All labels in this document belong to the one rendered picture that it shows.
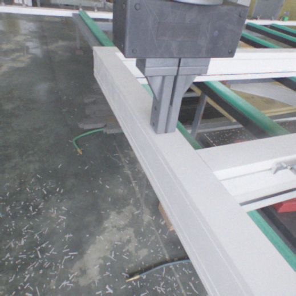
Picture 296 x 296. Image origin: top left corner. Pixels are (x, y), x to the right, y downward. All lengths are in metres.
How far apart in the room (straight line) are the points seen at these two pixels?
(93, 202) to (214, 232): 1.26
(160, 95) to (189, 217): 0.14
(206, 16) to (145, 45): 0.07
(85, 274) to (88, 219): 0.29
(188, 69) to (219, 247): 0.19
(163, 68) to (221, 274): 0.21
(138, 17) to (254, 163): 0.21
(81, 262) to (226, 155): 1.04
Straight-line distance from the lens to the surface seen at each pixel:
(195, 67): 0.30
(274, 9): 9.32
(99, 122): 1.48
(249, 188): 0.36
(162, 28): 0.25
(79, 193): 1.51
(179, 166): 0.28
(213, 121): 1.07
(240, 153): 0.33
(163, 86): 0.29
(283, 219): 0.79
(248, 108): 0.63
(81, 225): 1.37
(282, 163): 0.35
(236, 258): 0.22
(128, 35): 0.24
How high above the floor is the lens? 1.11
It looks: 38 degrees down
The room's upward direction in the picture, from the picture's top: 9 degrees clockwise
